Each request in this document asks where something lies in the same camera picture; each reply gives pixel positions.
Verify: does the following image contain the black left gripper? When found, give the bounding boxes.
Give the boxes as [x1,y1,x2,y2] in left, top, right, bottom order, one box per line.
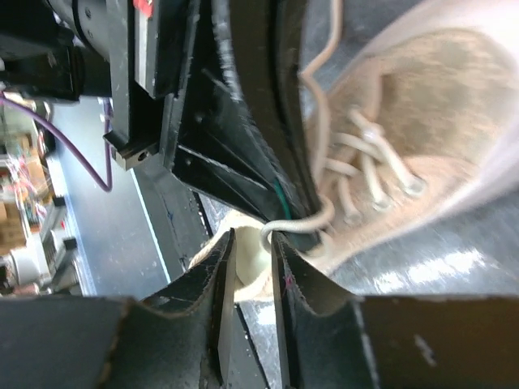
[1,1,199,170]

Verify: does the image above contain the beige lace shoe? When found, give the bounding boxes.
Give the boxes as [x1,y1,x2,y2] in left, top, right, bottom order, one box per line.
[188,0,519,303]

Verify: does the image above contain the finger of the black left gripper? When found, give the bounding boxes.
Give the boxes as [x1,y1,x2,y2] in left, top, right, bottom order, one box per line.
[229,1,320,215]
[163,1,280,221]

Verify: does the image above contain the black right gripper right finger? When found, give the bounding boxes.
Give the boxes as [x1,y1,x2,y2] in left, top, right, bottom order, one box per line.
[272,233,518,388]

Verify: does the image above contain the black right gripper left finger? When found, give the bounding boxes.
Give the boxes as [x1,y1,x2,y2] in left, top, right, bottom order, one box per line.
[1,230,236,388]

